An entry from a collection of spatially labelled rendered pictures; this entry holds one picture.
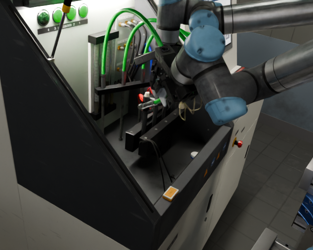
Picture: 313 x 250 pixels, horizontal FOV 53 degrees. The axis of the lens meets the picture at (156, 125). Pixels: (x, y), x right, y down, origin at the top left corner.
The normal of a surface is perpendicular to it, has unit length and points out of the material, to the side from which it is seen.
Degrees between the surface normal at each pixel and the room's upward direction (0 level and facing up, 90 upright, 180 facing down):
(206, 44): 45
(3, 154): 90
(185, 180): 0
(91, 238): 90
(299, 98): 90
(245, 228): 0
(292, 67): 87
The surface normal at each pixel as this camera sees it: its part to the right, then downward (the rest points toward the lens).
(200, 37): 0.21, -0.24
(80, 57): 0.86, 0.33
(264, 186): 0.10, -0.85
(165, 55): 0.02, -0.67
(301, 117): -0.62, 0.34
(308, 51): -0.85, -0.16
